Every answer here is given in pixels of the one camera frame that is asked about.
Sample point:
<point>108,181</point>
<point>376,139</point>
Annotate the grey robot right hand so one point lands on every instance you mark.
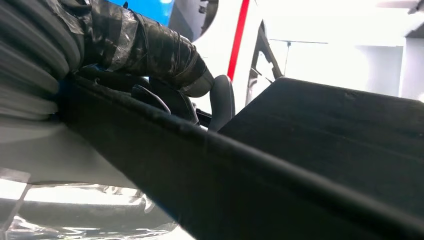
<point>149,49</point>

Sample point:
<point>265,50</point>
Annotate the white car with red stripe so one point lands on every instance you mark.
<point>225,49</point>

